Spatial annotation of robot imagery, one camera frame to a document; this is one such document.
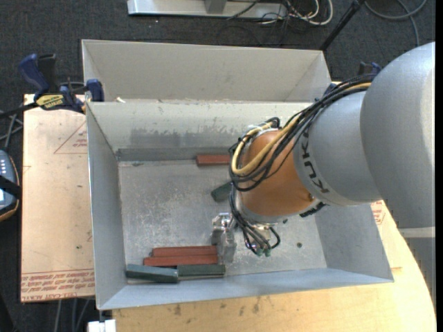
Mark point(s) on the dark green flat block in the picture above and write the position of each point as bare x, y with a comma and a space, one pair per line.
200, 270
152, 274
221, 192

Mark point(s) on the red-brown flat block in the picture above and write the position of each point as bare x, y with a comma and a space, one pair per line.
183, 251
180, 260
212, 159

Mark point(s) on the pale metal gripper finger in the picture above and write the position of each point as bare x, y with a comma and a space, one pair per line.
217, 235
230, 246

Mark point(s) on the grey metal bin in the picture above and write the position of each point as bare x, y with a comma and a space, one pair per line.
166, 202

